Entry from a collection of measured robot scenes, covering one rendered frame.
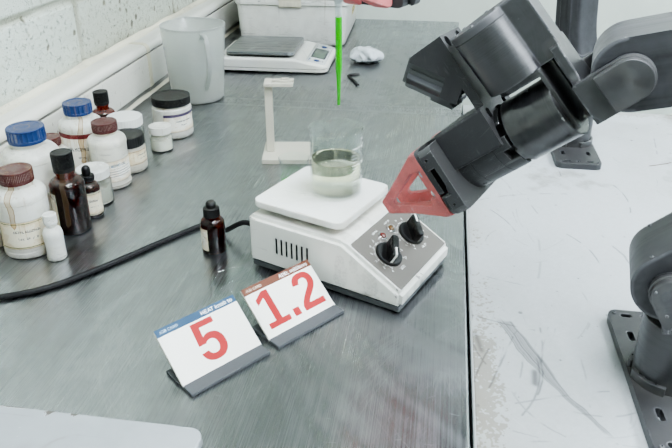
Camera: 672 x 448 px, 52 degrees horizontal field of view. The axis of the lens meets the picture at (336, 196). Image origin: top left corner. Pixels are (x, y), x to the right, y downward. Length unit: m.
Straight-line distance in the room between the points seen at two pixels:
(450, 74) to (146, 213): 0.53
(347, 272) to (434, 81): 0.25
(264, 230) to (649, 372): 0.42
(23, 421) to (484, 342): 0.43
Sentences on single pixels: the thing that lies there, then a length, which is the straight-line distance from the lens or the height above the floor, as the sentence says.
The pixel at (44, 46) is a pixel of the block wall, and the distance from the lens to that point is 1.23.
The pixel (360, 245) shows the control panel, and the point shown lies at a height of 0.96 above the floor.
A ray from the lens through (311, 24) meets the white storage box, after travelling 1.84.
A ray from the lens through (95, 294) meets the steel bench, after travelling 0.82.
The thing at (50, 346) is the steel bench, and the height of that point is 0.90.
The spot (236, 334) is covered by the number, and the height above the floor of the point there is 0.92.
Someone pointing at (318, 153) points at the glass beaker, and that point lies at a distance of 0.76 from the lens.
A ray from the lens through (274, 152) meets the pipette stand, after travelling 1.13.
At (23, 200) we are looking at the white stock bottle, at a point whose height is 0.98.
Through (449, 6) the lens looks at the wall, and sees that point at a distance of 2.18.
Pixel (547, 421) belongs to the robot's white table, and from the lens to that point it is 0.65.
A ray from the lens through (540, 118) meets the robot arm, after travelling 0.58.
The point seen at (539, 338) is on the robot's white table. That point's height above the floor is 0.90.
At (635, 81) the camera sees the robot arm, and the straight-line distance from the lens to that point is 0.55.
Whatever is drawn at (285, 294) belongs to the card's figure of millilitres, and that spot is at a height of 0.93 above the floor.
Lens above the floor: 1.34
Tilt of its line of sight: 26 degrees down
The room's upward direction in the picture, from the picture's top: straight up
